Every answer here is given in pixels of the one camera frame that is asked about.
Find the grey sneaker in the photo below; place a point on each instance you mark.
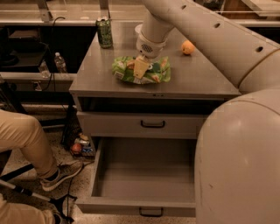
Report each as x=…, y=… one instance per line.
x=65, y=172

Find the closed middle drawer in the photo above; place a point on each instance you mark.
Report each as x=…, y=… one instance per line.
x=103, y=124

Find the red apple on floor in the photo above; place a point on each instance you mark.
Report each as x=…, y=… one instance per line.
x=76, y=148

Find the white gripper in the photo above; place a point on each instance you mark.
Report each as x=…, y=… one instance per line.
x=150, y=48

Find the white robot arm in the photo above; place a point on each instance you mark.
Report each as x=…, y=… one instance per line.
x=237, y=160

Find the silver can on floor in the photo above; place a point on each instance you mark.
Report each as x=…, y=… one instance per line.
x=83, y=142

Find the orange fruit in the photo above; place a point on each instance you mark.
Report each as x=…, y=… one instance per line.
x=187, y=47

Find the green rice chip bag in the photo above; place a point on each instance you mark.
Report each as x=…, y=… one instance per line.
x=158, y=71

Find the clear water bottle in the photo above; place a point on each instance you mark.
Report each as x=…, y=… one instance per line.
x=43, y=68
x=60, y=64

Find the person leg khaki trousers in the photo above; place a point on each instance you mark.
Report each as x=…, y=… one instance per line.
x=24, y=132

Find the open bottom drawer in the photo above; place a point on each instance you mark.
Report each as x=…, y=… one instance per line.
x=142, y=176

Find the green soda can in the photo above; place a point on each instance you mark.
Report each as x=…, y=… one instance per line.
x=104, y=32

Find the grey drawer cabinet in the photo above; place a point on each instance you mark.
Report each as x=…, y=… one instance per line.
x=196, y=86

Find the white bowl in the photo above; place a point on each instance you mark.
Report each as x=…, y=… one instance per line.
x=138, y=28

